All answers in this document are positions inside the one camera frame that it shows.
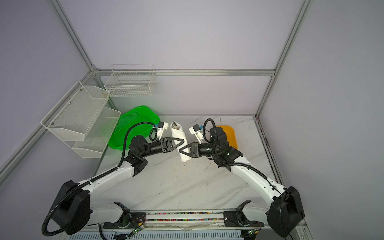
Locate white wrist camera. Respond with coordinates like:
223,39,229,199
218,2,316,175
189,125,204,144
156,121,169,139

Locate upper white mesh shelf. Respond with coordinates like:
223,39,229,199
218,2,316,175
41,82,110,142

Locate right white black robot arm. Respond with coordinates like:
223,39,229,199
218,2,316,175
179,119,305,239

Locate yellow plastic tray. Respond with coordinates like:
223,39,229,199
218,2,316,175
220,126,238,149

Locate green plastic basket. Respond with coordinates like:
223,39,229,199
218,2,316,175
107,105,161,152

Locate lower white mesh shelf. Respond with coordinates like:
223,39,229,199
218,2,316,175
65,108,121,159

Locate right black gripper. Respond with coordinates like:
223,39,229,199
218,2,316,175
178,141,218,160

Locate white wire wall basket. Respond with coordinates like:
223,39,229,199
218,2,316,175
105,65,157,97

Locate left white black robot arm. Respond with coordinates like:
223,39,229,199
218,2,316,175
41,122,186,237

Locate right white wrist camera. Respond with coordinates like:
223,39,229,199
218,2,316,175
189,125,204,144

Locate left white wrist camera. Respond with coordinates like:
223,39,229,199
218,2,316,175
156,121,169,139

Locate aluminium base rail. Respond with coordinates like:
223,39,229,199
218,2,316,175
53,208,314,240

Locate white mesh shelf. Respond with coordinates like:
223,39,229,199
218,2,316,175
65,108,121,159
41,82,110,142

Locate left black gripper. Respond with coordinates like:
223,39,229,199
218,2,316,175
141,137,185,158

